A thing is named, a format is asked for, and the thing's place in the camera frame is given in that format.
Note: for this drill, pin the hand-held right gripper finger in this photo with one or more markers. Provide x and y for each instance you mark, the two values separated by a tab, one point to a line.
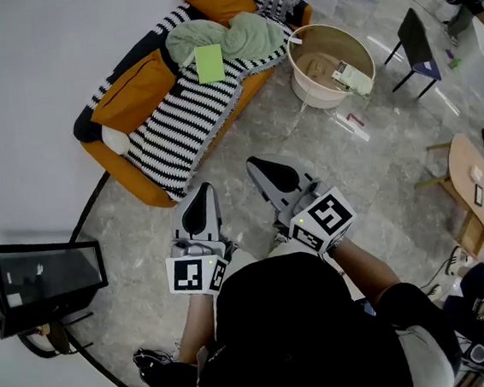
295	167
272	185

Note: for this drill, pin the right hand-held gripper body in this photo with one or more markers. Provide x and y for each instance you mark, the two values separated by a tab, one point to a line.
326	218

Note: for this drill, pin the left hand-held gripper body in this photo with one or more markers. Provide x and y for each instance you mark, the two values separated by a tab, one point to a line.
186	276

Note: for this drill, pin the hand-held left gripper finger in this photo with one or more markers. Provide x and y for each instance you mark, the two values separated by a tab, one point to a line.
215	221
186	220

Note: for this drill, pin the orange sofa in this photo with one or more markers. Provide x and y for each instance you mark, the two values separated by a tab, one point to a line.
138	186

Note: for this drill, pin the green book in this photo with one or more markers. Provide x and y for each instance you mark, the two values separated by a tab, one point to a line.
209	63

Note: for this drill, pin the person's left forearm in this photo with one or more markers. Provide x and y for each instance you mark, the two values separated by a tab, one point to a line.
196	326

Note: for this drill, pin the person's right forearm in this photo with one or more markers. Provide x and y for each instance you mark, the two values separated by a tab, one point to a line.
362	270

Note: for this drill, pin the printed paperback book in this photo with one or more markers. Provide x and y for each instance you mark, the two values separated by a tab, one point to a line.
352	78

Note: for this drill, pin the person's right shoe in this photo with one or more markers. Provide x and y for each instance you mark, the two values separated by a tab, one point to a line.
281	233

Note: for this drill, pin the white paper strip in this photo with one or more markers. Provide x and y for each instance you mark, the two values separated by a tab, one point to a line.
355	130

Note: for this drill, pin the small red object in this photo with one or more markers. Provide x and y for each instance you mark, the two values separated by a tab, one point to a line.
355	119

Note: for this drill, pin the small white pillow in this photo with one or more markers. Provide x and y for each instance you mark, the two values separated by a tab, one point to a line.
115	139

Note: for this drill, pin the person's black shirt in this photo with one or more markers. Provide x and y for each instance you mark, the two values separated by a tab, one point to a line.
291	333

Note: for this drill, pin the white paper tag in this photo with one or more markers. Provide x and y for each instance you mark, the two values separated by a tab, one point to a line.
295	41

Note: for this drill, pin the beige round basket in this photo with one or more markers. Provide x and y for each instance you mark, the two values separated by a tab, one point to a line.
329	41

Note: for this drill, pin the black monitor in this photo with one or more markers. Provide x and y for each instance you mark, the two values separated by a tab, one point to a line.
49	277

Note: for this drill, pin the green fleece blanket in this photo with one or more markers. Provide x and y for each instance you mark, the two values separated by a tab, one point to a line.
247	37

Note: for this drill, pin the black metal stand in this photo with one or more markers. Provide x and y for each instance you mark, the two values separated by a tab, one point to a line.
55	337

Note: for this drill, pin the oval wooden side table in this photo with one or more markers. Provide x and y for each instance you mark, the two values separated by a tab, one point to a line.
461	152

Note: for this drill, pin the black tablet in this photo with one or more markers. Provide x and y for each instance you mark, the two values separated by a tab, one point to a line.
478	194

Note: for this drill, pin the small white box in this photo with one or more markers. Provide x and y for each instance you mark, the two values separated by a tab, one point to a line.
476	173

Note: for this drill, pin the grey patterned knit throw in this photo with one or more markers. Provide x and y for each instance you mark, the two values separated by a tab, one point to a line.
278	4

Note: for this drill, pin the dark chair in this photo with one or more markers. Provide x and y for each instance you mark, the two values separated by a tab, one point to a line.
414	37

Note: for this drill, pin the green plastic bottle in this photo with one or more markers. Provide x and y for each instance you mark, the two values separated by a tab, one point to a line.
455	64

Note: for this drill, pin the small purple object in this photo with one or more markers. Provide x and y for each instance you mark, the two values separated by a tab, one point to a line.
449	55

